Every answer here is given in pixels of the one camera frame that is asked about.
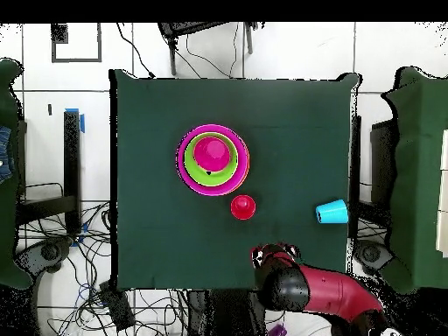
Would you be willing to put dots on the red cup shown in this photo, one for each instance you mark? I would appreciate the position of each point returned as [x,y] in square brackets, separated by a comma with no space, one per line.
[243,207]

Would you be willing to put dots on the large pink bowl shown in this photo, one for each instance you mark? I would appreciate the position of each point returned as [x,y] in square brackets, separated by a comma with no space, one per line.
[211,190]

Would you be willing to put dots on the green bowl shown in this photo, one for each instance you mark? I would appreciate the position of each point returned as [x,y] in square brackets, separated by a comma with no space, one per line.
[210,179]

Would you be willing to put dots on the small pink-red bowl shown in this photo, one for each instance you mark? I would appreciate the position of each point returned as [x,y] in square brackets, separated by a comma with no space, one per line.
[212,154]

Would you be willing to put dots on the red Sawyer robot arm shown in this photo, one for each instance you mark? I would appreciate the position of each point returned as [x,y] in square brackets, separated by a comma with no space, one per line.
[329,290]

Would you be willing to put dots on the blue cup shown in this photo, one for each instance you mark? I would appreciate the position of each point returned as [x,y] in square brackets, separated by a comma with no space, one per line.
[332,211]

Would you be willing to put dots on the small purple object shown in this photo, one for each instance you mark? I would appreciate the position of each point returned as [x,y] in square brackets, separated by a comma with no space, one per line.
[278,330]

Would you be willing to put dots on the black swivel chair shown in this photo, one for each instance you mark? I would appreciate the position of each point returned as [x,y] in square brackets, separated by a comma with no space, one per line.
[49,252]
[371,253]

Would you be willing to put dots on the dark green tablecloth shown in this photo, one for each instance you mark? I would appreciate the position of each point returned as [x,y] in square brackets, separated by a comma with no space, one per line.
[297,140]

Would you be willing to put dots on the green side table cloth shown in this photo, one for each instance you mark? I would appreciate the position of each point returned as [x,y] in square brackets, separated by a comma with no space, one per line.
[416,175]
[7,227]

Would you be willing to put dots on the black power strip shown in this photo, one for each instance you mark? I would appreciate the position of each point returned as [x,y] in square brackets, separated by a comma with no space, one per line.
[117,308]

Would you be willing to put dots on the white box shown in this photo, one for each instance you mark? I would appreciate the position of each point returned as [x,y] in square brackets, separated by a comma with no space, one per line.
[443,196]

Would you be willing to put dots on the blue tape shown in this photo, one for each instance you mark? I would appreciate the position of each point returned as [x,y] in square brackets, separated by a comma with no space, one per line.
[82,123]

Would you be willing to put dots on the blue denim fabric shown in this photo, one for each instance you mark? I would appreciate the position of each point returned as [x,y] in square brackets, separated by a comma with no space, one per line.
[5,154]

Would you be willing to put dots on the black table frame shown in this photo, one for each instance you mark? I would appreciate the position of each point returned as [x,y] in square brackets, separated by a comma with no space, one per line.
[71,157]

